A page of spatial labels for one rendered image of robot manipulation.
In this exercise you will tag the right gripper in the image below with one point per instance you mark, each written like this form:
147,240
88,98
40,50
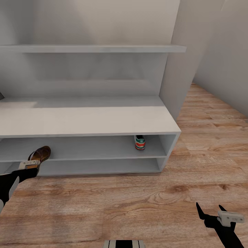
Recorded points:
212,222

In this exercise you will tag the gym shoe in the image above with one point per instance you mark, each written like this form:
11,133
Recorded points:
139,142

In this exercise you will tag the sandal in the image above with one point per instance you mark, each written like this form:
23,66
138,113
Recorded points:
40,154

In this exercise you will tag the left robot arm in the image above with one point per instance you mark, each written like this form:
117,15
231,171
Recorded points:
10,181

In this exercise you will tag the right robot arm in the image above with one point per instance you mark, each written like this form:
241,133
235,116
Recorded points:
224,225

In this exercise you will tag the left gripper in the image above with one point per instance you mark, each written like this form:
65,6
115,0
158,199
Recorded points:
29,173

